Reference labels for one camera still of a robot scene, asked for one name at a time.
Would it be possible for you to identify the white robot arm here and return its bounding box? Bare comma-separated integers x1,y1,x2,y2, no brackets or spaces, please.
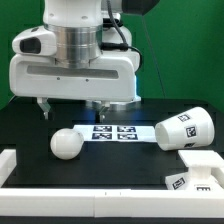
9,0,159,118

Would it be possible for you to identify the white lamp base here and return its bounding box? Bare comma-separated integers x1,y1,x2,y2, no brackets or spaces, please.
165,150,224,192

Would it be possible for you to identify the white light bulb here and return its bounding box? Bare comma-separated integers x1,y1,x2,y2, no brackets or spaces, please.
50,128,84,160

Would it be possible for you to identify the white marker sheet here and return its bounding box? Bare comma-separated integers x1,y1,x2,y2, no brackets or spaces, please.
74,125,156,142

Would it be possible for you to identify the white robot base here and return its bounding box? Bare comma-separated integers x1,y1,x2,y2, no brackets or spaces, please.
86,13,142,110

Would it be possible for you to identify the white table border frame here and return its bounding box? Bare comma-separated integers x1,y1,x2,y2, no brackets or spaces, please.
0,149,224,218

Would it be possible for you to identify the black cable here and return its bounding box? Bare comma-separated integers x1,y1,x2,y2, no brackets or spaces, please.
99,0,143,73

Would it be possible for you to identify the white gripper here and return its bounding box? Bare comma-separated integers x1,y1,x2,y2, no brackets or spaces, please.
8,53,137,124

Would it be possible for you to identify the white lamp shade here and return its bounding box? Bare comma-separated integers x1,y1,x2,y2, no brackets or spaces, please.
155,107,215,151

